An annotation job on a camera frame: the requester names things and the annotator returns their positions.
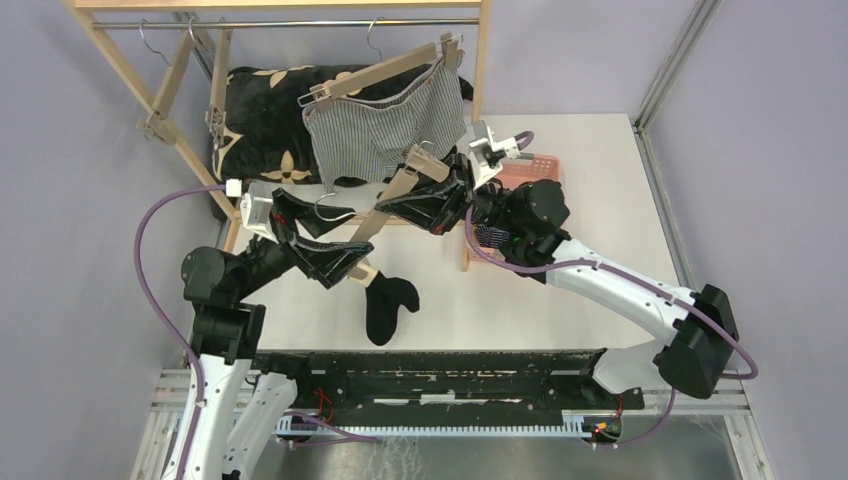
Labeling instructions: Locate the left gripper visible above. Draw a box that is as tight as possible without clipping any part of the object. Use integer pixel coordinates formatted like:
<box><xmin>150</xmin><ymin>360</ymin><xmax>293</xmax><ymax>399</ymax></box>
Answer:
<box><xmin>234</xmin><ymin>185</ymin><xmax>374</xmax><ymax>298</ymax></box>

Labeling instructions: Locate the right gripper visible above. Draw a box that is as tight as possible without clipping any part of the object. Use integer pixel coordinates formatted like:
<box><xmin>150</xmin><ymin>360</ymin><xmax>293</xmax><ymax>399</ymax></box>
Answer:
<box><xmin>377</xmin><ymin>153</ymin><xmax>522</xmax><ymax>236</ymax></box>

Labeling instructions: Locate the wooden clip hanger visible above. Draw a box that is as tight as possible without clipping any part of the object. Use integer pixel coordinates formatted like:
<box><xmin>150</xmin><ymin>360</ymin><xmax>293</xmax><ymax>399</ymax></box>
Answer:
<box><xmin>297</xmin><ymin>17</ymin><xmax>479</xmax><ymax>108</ymax></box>
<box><xmin>307</xmin><ymin>145</ymin><xmax>463</xmax><ymax>294</ymax></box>
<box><xmin>205</xmin><ymin>28</ymin><xmax>233</xmax><ymax>145</ymax></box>
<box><xmin>136</xmin><ymin>19</ymin><xmax>195</xmax><ymax>146</ymax></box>

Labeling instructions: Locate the black underwear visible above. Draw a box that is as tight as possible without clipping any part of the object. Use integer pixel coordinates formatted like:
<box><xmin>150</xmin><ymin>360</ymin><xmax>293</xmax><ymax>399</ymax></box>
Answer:
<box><xmin>365</xmin><ymin>272</ymin><xmax>420</xmax><ymax>346</ymax></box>

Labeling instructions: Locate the navy striped underwear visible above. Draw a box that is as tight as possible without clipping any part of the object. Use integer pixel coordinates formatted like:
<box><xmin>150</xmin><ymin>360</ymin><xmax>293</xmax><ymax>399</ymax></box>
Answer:
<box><xmin>473</xmin><ymin>225</ymin><xmax>512</xmax><ymax>249</ymax></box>

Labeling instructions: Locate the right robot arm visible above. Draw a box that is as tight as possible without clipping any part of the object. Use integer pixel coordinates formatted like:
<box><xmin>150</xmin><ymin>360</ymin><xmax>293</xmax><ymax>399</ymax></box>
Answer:
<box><xmin>376</xmin><ymin>163</ymin><xmax>739</xmax><ymax>408</ymax></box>

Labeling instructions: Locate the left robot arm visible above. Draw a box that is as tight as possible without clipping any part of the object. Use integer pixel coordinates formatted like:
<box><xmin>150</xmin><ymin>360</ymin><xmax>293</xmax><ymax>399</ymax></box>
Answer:
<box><xmin>162</xmin><ymin>186</ymin><xmax>373</xmax><ymax>479</ymax></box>

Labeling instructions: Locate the grey striped underwear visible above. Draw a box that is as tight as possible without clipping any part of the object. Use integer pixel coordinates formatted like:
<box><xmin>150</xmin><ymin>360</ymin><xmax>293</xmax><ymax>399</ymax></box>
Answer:
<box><xmin>302</xmin><ymin>60</ymin><xmax>466</xmax><ymax>192</ymax></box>

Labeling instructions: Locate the empty wooden clip hanger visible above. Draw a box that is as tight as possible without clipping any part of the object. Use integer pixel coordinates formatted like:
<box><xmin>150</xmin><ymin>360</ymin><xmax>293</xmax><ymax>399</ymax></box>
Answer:
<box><xmin>136</xmin><ymin>19</ymin><xmax>195</xmax><ymax>146</ymax></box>

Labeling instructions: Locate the pink plastic basket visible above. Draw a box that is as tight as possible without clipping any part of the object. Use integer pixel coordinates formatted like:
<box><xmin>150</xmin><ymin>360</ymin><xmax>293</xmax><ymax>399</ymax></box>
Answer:
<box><xmin>460</xmin><ymin>153</ymin><xmax>561</xmax><ymax>272</ymax></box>

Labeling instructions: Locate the black floral blanket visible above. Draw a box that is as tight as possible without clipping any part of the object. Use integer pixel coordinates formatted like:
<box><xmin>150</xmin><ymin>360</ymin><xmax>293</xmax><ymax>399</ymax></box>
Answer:
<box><xmin>211</xmin><ymin>62</ymin><xmax>474</xmax><ymax>187</ymax></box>

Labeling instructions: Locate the metal hanging rod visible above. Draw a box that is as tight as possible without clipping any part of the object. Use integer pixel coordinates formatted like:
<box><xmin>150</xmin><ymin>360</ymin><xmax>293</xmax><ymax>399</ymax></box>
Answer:
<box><xmin>92</xmin><ymin>18</ymin><xmax>480</xmax><ymax>31</ymax></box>

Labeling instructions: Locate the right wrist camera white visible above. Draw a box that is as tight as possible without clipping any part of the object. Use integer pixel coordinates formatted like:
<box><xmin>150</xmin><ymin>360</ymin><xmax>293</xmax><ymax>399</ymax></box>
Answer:
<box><xmin>468</xmin><ymin>120</ymin><xmax>533</xmax><ymax>190</ymax></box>

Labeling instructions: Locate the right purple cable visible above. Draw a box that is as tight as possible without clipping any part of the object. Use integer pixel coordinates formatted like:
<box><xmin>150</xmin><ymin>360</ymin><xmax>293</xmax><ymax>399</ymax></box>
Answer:
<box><xmin>463</xmin><ymin>130</ymin><xmax>760</xmax><ymax>452</ymax></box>

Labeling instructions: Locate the purple cable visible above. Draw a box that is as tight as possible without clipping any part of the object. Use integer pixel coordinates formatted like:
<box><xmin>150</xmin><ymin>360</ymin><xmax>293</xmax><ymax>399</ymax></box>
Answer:
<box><xmin>133</xmin><ymin>185</ymin><xmax>230</xmax><ymax>480</ymax></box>
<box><xmin>463</xmin><ymin>130</ymin><xmax>760</xmax><ymax>452</ymax></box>

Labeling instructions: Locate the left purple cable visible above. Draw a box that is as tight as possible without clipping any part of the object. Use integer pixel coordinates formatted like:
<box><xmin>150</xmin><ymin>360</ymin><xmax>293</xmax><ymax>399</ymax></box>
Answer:
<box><xmin>133</xmin><ymin>185</ymin><xmax>230</xmax><ymax>480</ymax></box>

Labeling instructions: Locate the white cable duct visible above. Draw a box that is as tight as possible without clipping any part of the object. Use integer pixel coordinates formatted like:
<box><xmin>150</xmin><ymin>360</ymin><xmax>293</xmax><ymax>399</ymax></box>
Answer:
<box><xmin>274</xmin><ymin>415</ymin><xmax>619</xmax><ymax>440</ymax></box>

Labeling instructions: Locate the aluminium corner post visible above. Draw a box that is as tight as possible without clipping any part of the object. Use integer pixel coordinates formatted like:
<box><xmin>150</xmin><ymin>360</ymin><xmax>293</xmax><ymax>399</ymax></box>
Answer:
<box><xmin>633</xmin><ymin>0</ymin><xmax>722</xmax><ymax>133</ymax></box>

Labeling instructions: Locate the wooden clothes rack frame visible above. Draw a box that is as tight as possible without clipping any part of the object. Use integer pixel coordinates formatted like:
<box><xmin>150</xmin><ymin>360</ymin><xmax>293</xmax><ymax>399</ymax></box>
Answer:
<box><xmin>63</xmin><ymin>0</ymin><xmax>493</xmax><ymax>273</ymax></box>

